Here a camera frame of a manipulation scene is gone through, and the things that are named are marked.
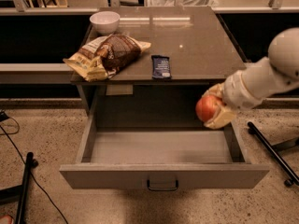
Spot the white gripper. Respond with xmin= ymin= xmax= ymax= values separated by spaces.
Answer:
xmin=202 ymin=71 xmax=262 ymax=130

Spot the red apple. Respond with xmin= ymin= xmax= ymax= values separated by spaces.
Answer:
xmin=195 ymin=95 xmax=224 ymax=122

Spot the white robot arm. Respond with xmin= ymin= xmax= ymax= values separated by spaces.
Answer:
xmin=195 ymin=28 xmax=299 ymax=130

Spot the grey cabinet with counter top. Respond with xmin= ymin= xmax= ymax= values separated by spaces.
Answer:
xmin=71 ymin=7 xmax=245 ymax=110

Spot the white label under counter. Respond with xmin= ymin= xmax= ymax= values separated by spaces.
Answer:
xmin=106 ymin=85 xmax=134 ymax=96

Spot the open grey top drawer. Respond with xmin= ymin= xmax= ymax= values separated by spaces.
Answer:
xmin=59 ymin=86 xmax=271 ymax=190

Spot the dark blue snack bar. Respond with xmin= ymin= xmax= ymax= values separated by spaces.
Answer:
xmin=151 ymin=55 xmax=171 ymax=79

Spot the bagged brown bread loaf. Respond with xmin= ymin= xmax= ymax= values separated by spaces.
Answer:
xmin=64 ymin=35 xmax=151 ymax=82

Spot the white ceramic bowl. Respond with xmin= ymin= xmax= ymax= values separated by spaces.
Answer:
xmin=90 ymin=11 xmax=120 ymax=35

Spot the black stand leg left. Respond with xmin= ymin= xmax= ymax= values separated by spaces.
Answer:
xmin=0 ymin=152 xmax=38 ymax=224

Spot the black drawer handle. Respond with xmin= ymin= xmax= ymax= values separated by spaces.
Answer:
xmin=147 ymin=180 xmax=178 ymax=191

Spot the black floor cable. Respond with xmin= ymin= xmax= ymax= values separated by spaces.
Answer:
xmin=0 ymin=109 xmax=70 ymax=224

